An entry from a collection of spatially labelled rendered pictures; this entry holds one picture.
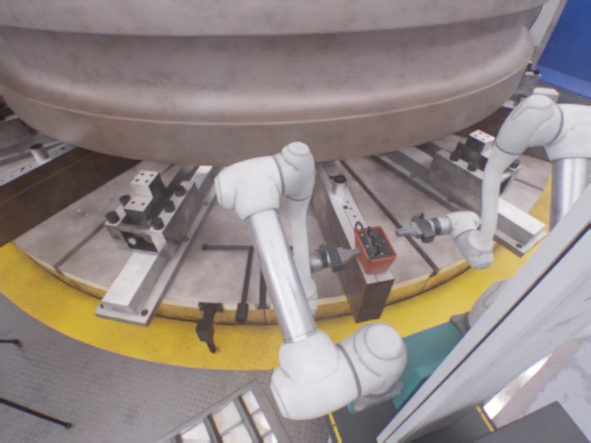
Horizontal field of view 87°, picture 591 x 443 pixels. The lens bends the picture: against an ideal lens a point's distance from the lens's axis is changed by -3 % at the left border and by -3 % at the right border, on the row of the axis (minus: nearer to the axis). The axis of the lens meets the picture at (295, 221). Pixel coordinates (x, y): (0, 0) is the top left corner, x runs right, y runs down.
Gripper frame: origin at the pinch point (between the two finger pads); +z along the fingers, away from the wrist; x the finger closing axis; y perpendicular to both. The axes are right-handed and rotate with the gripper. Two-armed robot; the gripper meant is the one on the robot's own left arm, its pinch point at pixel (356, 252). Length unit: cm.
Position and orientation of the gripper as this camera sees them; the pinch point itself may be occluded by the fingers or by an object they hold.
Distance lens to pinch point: 151.4
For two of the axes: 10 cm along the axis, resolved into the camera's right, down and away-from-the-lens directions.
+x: 2.1, 7.0, -6.9
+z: 9.7, -2.3, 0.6
